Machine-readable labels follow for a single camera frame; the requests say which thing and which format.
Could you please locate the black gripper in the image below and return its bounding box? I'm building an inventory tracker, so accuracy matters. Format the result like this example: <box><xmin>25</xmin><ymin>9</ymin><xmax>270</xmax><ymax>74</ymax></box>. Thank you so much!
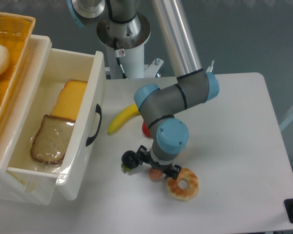
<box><xmin>129</xmin><ymin>145</ymin><xmax>182</xmax><ymax>180</ymax></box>

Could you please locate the brown toy egg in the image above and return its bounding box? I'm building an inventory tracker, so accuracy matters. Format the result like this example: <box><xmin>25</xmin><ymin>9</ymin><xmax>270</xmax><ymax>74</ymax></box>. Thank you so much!
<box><xmin>148</xmin><ymin>168</ymin><xmax>163</xmax><ymax>182</ymax></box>

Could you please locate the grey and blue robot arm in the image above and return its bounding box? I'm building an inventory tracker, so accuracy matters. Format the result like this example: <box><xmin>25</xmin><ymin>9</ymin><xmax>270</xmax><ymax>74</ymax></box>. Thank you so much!
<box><xmin>67</xmin><ymin>0</ymin><xmax>219</xmax><ymax>179</ymax></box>

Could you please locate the red toy bell pepper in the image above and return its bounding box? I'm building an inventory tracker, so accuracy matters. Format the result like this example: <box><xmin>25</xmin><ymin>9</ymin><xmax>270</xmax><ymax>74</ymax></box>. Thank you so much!
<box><xmin>142</xmin><ymin>122</ymin><xmax>151</xmax><ymax>138</ymax></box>

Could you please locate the toy bagel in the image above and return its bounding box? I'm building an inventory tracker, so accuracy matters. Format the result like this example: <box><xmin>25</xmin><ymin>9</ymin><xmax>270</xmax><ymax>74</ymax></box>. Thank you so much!
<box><xmin>166</xmin><ymin>168</ymin><xmax>199</xmax><ymax>201</ymax></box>

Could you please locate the yellow toy banana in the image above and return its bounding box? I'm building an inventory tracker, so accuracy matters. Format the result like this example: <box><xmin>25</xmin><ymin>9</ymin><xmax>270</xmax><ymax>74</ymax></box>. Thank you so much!
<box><xmin>107</xmin><ymin>104</ymin><xmax>140</xmax><ymax>135</ymax></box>

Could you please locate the white plastic drawer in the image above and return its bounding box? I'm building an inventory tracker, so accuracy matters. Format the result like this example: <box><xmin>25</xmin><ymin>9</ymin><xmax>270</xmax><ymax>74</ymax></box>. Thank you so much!
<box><xmin>7</xmin><ymin>49</ymin><xmax>106</xmax><ymax>205</ymax></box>

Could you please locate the brown toy bread slice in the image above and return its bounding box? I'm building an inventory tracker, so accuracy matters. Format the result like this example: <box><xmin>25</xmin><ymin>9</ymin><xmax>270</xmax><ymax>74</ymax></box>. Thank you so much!
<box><xmin>30</xmin><ymin>115</ymin><xmax>75</xmax><ymax>164</ymax></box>

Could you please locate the white drawer cabinet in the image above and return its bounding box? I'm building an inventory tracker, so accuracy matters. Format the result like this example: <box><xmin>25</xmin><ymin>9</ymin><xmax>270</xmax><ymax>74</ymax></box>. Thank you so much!
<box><xmin>0</xmin><ymin>35</ymin><xmax>52</xmax><ymax>202</ymax></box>

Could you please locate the yellow woven basket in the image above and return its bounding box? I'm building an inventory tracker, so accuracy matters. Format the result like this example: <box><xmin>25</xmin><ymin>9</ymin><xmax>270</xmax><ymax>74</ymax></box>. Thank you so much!
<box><xmin>0</xmin><ymin>12</ymin><xmax>36</xmax><ymax>123</ymax></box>

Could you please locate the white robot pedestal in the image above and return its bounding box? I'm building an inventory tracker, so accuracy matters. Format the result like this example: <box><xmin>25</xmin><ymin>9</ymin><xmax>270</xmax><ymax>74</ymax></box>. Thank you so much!
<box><xmin>105</xmin><ymin>43</ymin><xmax>145</xmax><ymax>79</ymax></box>

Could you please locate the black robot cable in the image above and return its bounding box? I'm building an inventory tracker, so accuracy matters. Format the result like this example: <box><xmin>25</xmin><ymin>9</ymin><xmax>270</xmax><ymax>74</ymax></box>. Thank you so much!
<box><xmin>113</xmin><ymin>38</ymin><xmax>128</xmax><ymax>79</ymax></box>

